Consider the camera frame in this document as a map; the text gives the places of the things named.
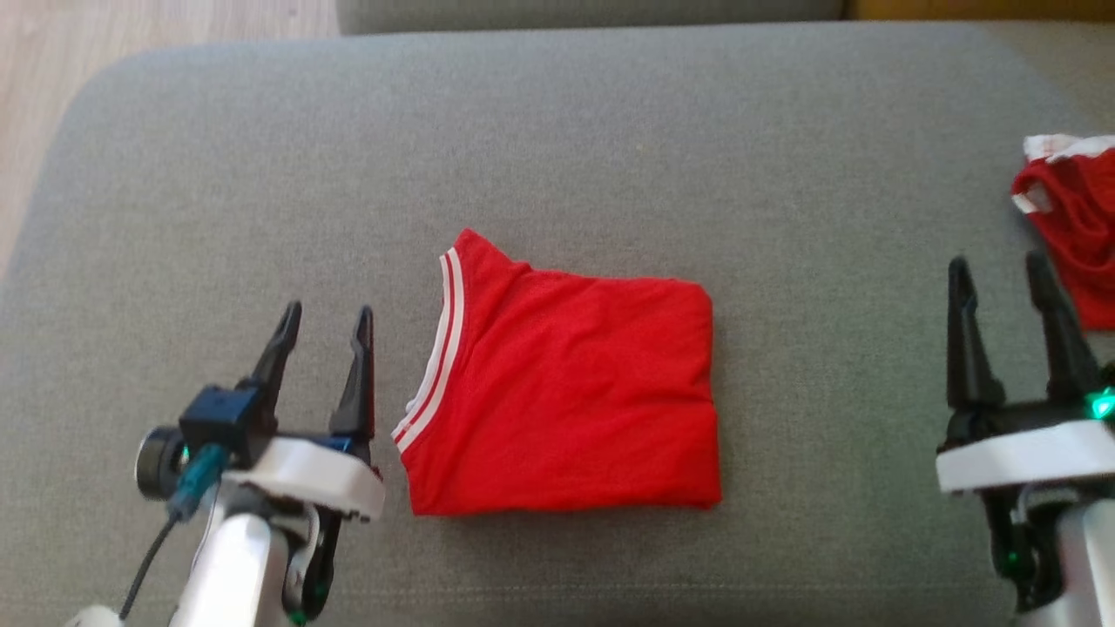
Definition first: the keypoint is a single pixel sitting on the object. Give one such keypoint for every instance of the white green right gripper body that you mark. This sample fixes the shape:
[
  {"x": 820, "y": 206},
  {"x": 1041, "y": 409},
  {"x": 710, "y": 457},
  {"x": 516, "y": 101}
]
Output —
[{"x": 1028, "y": 457}]

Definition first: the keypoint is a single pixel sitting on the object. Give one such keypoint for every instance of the white green left gripper body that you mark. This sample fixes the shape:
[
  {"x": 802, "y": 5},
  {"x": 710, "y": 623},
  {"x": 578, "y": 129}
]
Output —
[{"x": 322, "y": 475}]

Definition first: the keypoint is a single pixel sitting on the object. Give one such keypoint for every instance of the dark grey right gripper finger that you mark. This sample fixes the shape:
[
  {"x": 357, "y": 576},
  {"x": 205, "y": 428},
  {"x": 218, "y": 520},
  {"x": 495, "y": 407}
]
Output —
[
  {"x": 1064, "y": 340},
  {"x": 969, "y": 348}
]

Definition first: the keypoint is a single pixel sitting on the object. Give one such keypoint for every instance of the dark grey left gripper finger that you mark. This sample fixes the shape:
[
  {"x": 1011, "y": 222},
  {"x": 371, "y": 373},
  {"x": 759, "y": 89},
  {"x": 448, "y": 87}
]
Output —
[
  {"x": 277, "y": 357},
  {"x": 359, "y": 383}
]

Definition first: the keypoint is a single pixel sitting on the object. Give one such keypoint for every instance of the red shorts with white trim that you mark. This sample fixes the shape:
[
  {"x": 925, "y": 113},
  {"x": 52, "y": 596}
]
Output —
[{"x": 1080, "y": 226}]

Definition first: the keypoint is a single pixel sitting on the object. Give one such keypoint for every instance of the red shirt with striped collar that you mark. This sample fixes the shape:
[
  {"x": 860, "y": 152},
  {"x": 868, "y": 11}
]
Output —
[{"x": 566, "y": 392}]

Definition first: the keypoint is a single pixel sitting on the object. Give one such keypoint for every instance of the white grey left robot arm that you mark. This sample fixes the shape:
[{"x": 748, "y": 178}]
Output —
[{"x": 231, "y": 566}]

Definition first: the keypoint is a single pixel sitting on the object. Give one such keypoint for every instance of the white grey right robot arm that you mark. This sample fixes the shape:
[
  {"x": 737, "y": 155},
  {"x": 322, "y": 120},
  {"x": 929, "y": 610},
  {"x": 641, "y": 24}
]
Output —
[{"x": 1084, "y": 566}]

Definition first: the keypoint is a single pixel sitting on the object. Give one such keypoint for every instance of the large grey sofa chaise cushion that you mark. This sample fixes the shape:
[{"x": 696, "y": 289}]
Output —
[{"x": 610, "y": 131}]

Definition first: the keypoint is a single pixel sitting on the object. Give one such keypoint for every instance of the dark left wrist camera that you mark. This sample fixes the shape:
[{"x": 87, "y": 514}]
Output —
[{"x": 222, "y": 418}]

